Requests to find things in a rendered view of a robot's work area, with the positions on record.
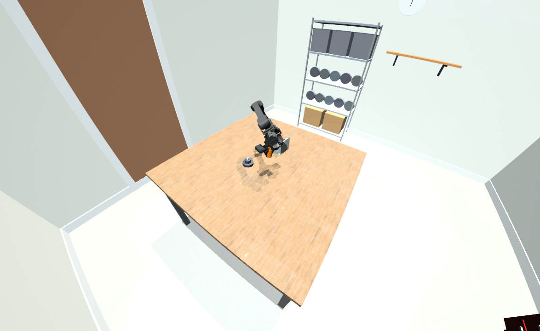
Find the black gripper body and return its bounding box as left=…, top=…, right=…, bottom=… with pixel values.
left=255, top=136, right=283, bottom=153

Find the grey round pedestal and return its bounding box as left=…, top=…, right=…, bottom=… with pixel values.
left=242, top=158, right=253, bottom=167

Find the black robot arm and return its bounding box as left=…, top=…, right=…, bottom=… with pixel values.
left=251, top=101, right=285, bottom=151

